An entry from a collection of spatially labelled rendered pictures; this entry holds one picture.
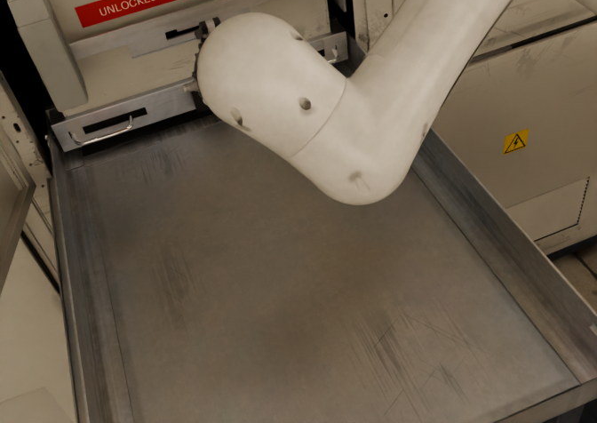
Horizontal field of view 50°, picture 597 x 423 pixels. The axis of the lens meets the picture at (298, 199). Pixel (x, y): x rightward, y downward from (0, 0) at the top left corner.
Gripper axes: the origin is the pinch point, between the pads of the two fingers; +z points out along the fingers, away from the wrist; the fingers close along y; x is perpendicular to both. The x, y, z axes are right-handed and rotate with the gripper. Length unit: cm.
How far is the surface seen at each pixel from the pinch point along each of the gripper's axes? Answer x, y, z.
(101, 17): -12.5, -12.6, 12.4
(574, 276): 85, 87, 55
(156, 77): -7.5, -1.2, 19.0
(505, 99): 59, 25, 26
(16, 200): -36.4, 10.9, 18.6
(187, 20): -0.3, -8.3, 10.2
